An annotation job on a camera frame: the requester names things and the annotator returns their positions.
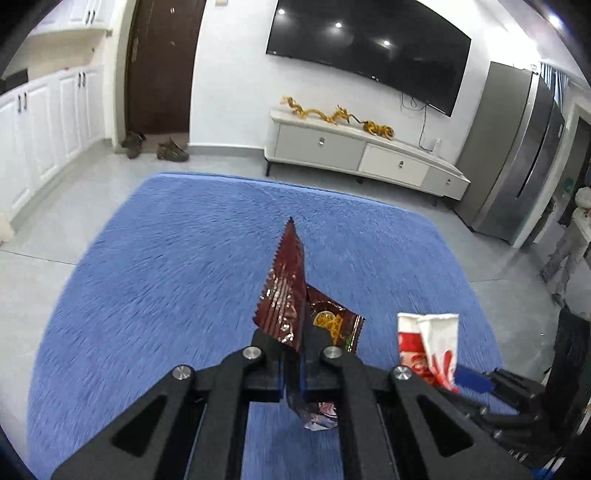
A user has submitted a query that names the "red white paper pouch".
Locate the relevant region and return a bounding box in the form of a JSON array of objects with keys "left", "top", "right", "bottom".
[{"left": 398, "top": 313, "right": 460, "bottom": 393}]

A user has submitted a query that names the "brown chip bag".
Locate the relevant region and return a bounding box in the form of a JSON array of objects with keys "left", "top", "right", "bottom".
[{"left": 284, "top": 285, "right": 365, "bottom": 432}]

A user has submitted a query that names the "dark red snack packet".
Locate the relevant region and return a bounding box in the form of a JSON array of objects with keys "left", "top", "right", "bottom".
[{"left": 253, "top": 218, "right": 307, "bottom": 351}]

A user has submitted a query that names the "standing person in grey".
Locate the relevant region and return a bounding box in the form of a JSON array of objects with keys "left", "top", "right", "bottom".
[{"left": 540, "top": 186, "right": 590, "bottom": 307}]

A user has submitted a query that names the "right brown shoe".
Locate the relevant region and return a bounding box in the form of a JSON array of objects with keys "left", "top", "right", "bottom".
[{"left": 156, "top": 138, "right": 189, "bottom": 163}]

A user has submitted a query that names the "brown shoe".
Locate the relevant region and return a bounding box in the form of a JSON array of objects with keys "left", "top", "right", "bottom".
[
  {"left": 120, "top": 132, "right": 146, "bottom": 159},
  {"left": 156, "top": 138, "right": 189, "bottom": 163}
]

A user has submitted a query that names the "grey steel refrigerator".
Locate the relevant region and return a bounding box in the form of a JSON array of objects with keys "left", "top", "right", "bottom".
[{"left": 455, "top": 62, "right": 565, "bottom": 243}]

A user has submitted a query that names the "left brown shoe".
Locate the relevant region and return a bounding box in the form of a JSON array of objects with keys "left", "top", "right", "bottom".
[{"left": 120, "top": 132, "right": 146, "bottom": 159}]

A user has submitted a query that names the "golden dragon ornament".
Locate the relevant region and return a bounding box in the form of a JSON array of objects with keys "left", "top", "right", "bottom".
[{"left": 280, "top": 96, "right": 394, "bottom": 140}]

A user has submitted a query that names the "white low tv cabinet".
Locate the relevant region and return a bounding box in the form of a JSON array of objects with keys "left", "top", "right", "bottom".
[{"left": 263, "top": 110, "right": 470, "bottom": 201}]

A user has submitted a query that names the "dark brown entrance door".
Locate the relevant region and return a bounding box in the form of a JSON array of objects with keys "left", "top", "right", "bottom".
[{"left": 125, "top": 0, "right": 205, "bottom": 134}]

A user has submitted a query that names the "white wall cabinet unit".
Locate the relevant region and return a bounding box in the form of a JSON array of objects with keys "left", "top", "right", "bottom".
[{"left": 1, "top": 1, "right": 112, "bottom": 222}]

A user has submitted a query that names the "large wall television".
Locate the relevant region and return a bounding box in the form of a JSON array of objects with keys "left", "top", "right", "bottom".
[{"left": 266, "top": 0, "right": 471, "bottom": 117}]

